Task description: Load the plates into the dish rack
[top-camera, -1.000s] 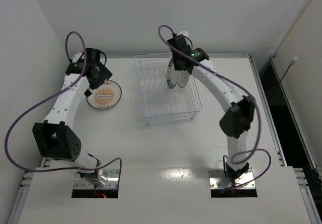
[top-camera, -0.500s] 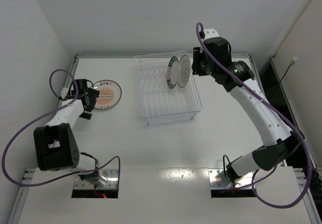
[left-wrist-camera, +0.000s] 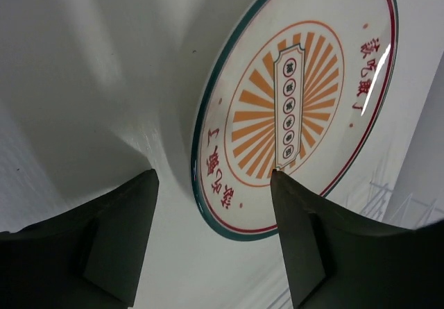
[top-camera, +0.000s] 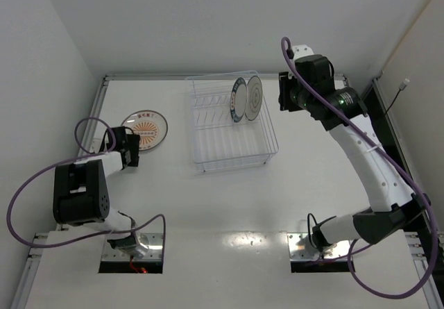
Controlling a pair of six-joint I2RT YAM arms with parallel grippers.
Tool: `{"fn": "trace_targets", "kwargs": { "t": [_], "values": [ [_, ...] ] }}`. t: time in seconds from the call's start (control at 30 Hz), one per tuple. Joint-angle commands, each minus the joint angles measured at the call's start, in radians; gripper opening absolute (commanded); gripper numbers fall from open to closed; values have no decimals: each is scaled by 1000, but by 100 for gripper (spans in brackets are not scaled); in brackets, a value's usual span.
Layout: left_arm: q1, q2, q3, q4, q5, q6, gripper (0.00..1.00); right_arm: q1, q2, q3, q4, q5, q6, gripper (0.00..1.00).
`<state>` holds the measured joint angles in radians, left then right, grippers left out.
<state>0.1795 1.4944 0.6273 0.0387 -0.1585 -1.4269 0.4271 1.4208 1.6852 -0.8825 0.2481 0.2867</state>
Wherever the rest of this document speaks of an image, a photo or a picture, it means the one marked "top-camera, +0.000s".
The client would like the orange sunburst plate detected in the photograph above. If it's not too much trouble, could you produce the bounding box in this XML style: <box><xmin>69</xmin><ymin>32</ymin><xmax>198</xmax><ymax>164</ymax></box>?
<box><xmin>122</xmin><ymin>110</ymin><xmax>169</xmax><ymax>152</ymax></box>

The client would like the white plate with dark rim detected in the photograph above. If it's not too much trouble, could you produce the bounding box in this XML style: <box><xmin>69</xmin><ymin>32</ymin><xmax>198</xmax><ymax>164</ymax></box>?
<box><xmin>246</xmin><ymin>76</ymin><xmax>263</xmax><ymax>121</ymax></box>

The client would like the green rimmed lettered plate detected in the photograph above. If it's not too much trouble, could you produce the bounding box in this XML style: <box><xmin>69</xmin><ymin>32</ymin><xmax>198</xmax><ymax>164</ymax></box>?
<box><xmin>230</xmin><ymin>77</ymin><xmax>247</xmax><ymax>123</ymax></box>

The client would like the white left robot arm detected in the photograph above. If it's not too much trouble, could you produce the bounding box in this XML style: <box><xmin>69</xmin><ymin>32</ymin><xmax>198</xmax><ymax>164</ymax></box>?
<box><xmin>53</xmin><ymin>126</ymin><xmax>148</xmax><ymax>259</ymax></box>

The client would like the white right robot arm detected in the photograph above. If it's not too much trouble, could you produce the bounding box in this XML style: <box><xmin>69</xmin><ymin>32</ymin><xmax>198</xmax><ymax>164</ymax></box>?
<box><xmin>278</xmin><ymin>54</ymin><xmax>425</xmax><ymax>251</ymax></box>

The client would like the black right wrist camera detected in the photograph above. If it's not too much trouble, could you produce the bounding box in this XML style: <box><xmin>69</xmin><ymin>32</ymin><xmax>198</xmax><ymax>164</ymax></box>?
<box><xmin>329</xmin><ymin>87</ymin><xmax>368</xmax><ymax>119</ymax></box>

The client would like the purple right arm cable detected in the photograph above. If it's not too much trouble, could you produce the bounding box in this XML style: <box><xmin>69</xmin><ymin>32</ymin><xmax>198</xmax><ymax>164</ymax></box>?
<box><xmin>280</xmin><ymin>37</ymin><xmax>439</xmax><ymax>299</ymax></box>

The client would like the white wire dish rack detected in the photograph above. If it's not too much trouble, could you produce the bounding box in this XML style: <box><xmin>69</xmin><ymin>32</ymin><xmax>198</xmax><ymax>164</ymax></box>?
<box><xmin>185</xmin><ymin>70</ymin><xmax>279</xmax><ymax>173</ymax></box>

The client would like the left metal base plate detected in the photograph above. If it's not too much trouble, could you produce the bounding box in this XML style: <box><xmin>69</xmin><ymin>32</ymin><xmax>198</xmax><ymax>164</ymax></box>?
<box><xmin>101</xmin><ymin>233</ymin><xmax>164</xmax><ymax>262</ymax></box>

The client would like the metal base plate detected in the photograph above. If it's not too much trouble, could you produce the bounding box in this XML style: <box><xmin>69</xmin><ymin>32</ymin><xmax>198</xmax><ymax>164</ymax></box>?
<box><xmin>101</xmin><ymin>233</ymin><xmax>164</xmax><ymax>262</ymax></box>
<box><xmin>287</xmin><ymin>233</ymin><xmax>351</xmax><ymax>262</ymax></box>

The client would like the black cable with white plug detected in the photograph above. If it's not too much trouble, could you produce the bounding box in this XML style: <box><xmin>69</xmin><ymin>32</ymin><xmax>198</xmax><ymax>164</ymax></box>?
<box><xmin>383</xmin><ymin>78</ymin><xmax>410</xmax><ymax>116</ymax></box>

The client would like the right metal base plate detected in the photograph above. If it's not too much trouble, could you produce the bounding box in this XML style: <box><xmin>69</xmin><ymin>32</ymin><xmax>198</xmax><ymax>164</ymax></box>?
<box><xmin>287</xmin><ymin>233</ymin><xmax>351</xmax><ymax>262</ymax></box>

